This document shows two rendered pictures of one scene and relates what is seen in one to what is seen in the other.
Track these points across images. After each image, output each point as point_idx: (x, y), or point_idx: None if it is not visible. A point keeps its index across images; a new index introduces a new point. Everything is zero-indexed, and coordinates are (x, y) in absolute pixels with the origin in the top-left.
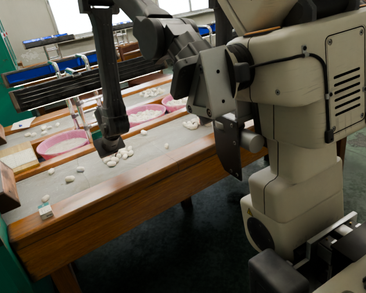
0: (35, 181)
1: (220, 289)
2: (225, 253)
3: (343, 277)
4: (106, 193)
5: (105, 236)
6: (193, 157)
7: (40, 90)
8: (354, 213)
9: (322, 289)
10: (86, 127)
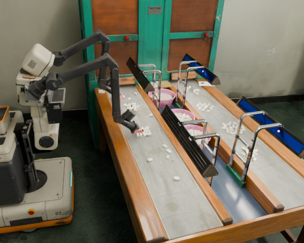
0: (132, 91)
1: (104, 192)
2: (124, 201)
3: (15, 118)
4: (100, 101)
5: (98, 113)
6: (104, 122)
7: (130, 62)
8: (27, 133)
9: (17, 115)
10: (152, 92)
